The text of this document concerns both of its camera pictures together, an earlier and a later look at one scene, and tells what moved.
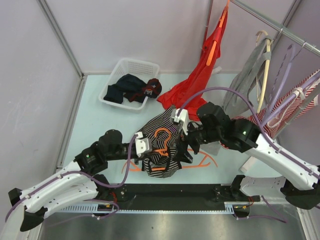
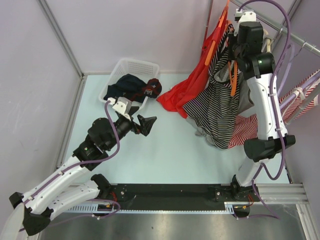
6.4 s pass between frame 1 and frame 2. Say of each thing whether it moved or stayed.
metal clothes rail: stayed
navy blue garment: stayed
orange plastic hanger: moved
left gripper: moved
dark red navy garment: stayed
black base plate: stayed
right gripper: moved
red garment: stayed
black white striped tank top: moved
